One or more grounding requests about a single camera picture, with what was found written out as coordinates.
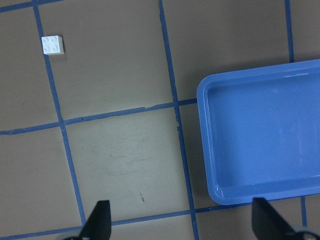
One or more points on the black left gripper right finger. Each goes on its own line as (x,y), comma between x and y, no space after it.
(268,224)

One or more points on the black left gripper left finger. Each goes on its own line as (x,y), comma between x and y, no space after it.
(98,225)

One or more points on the white block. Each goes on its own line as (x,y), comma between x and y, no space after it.
(52,45)

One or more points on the blue plastic tray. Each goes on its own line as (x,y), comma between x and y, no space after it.
(260,131)

